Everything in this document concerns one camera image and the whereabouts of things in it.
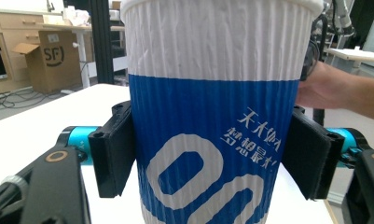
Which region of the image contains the wooden cabinet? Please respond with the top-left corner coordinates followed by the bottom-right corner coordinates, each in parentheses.
top-left (0, 8), bottom-right (67, 97)

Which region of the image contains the blue and white paper cup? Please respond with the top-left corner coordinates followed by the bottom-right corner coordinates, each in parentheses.
top-left (119, 0), bottom-right (325, 224)

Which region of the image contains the white foam mat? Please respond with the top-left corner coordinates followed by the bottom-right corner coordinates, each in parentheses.
top-left (0, 83), bottom-right (336, 224)

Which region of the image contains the white platform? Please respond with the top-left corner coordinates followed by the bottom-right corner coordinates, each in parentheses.
top-left (326, 46), bottom-right (374, 72)

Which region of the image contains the cardboard box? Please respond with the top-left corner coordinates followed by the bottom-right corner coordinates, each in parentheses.
top-left (11, 30), bottom-right (84, 94)

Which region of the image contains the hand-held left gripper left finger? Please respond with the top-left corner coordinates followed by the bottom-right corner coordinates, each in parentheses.
top-left (57, 100), bottom-right (137, 199)

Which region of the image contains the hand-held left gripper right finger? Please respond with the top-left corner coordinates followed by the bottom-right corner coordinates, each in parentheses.
top-left (281, 105), bottom-right (367, 201)

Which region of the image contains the black metal frame post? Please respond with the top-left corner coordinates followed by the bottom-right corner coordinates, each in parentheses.
top-left (89, 0), bottom-right (115, 86)

